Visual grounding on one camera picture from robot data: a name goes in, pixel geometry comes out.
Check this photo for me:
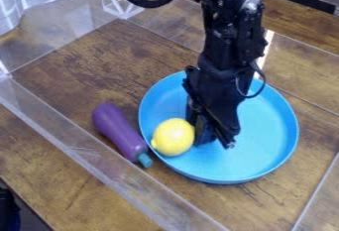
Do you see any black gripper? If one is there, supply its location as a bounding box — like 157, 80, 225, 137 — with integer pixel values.
183, 55, 257, 149

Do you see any yellow lemon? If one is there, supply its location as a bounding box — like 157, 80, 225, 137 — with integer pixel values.
151, 118, 195, 157

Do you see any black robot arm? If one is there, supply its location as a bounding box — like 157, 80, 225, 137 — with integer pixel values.
183, 0, 268, 148

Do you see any blue round tray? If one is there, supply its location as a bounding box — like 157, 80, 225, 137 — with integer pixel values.
139, 71, 300, 184

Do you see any purple toy eggplant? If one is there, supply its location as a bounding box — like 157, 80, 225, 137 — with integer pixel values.
91, 102, 153, 168

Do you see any clear acrylic enclosure wall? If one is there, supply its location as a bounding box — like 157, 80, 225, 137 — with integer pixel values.
0, 0, 339, 231

